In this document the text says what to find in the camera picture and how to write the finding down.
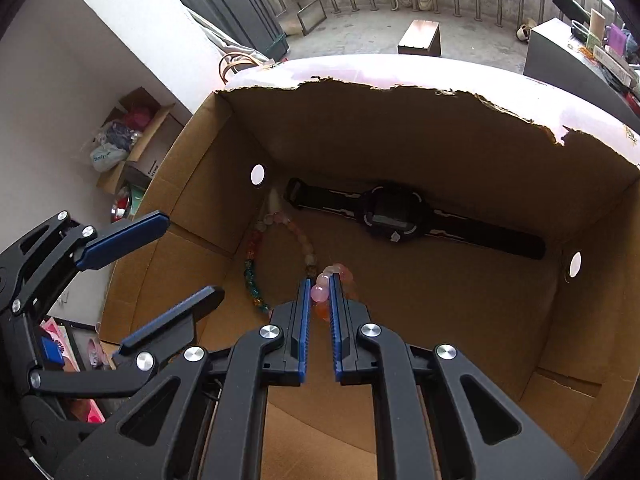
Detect pink slipper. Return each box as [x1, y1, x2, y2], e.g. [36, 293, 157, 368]
[86, 337, 117, 371]

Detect framed panel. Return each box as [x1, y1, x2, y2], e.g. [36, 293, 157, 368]
[297, 0, 328, 36]

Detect white blue plastic bag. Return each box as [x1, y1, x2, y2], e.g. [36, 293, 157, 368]
[90, 142, 128, 172]

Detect tan basket handles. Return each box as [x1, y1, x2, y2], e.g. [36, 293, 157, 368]
[218, 52, 273, 86]

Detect small cardboard storage box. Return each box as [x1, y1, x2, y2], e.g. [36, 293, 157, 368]
[82, 87, 193, 196]

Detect metal bowl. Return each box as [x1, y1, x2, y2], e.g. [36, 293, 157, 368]
[109, 195, 135, 222]

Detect small wooden stool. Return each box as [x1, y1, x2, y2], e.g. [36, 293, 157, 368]
[397, 20, 442, 58]

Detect multicolour glass bead bracelet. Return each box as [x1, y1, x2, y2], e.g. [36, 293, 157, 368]
[243, 210, 318, 317]

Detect pink cloth bundle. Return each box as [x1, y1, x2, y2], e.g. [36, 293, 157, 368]
[125, 107, 153, 132]

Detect large cardboard box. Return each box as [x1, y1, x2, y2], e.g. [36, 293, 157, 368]
[97, 77, 640, 480]

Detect black patterned strap watch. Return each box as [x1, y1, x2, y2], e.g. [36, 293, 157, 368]
[285, 177, 547, 261]

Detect dark grey cabinet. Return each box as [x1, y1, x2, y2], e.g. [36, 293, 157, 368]
[167, 0, 291, 61]

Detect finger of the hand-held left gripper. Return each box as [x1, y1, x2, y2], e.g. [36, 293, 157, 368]
[0, 210, 171, 312]
[27, 285, 226, 395]

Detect pink orange bead bracelet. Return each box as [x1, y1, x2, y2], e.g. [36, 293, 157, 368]
[311, 261, 359, 324]

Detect pink printed box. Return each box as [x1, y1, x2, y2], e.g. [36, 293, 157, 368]
[40, 319, 81, 372]

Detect grey side table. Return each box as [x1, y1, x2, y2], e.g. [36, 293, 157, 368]
[522, 17, 640, 131]

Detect purple cup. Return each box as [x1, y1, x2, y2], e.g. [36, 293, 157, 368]
[607, 24, 631, 53]

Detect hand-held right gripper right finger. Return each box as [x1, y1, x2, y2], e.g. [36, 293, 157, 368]
[327, 270, 582, 480]

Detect flat white box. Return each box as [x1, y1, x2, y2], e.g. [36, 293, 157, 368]
[592, 45, 638, 86]

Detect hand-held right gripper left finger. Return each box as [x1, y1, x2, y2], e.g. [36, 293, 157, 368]
[57, 276, 313, 480]

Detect black stand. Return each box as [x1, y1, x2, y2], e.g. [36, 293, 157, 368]
[547, 0, 591, 23]

